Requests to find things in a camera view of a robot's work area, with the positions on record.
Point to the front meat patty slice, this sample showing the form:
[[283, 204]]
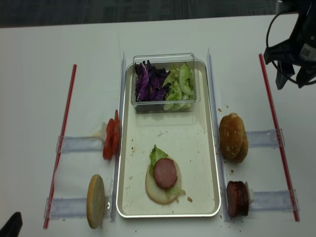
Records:
[[232, 192]]

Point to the clear plastic salad container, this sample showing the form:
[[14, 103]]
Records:
[[162, 61]]

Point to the lettuce leaf on bun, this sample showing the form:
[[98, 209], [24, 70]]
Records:
[[156, 154]]

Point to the left red straw rail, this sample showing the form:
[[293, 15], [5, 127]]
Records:
[[62, 133]]

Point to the rear top bun right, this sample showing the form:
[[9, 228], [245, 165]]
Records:
[[243, 150]]

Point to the meat patty slice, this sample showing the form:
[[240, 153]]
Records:
[[243, 199], [232, 192]]

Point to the rear meat patty slice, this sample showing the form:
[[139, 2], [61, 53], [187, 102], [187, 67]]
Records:
[[243, 199]]

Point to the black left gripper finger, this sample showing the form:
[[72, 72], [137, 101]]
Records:
[[13, 226]]

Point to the left upper clear pusher track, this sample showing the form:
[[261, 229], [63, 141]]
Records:
[[68, 144]]

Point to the clear pusher track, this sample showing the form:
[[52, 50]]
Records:
[[265, 138], [65, 208], [272, 201], [68, 144]]

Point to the left clear long rail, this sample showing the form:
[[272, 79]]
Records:
[[117, 154]]

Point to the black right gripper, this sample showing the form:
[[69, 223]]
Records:
[[299, 50]]

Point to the green lettuce pile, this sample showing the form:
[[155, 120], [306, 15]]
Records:
[[181, 90]]

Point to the clear long rail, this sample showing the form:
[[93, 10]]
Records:
[[215, 125], [117, 154]]

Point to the white pusher block tomatoes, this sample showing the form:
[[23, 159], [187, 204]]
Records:
[[101, 134]]

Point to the tomato slice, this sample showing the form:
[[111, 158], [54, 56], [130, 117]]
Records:
[[108, 145], [116, 131]]

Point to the right red straw rail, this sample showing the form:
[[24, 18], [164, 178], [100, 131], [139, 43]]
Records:
[[293, 199]]

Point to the bottom bun on tray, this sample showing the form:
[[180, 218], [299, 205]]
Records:
[[158, 195]]

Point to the right upper clear pusher track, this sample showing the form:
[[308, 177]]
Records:
[[265, 138]]

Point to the right lower clear pusher track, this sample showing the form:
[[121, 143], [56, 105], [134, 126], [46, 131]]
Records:
[[272, 201]]

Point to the right clear long rail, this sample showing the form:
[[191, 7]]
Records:
[[215, 125]]

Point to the white pusher block patties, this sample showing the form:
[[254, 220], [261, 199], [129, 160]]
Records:
[[250, 193]]

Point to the silver metal tray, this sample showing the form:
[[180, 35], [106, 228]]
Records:
[[187, 137]]

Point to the rear tomato slice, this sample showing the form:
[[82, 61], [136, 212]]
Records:
[[116, 131]]

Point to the upright bottom bun left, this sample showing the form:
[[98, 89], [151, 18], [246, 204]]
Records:
[[95, 204]]

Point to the front tomato slice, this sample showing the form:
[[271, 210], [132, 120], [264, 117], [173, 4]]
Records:
[[108, 145]]

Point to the red straw rail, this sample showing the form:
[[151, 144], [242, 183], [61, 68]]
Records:
[[293, 199], [62, 133]]

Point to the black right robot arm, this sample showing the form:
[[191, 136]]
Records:
[[303, 7]]

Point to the left lower clear pusher track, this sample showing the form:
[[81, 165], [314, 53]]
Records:
[[65, 208]]

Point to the front top bun right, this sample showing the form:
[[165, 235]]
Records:
[[231, 135]]

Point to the purple cabbage pile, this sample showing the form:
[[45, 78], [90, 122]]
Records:
[[150, 82]]

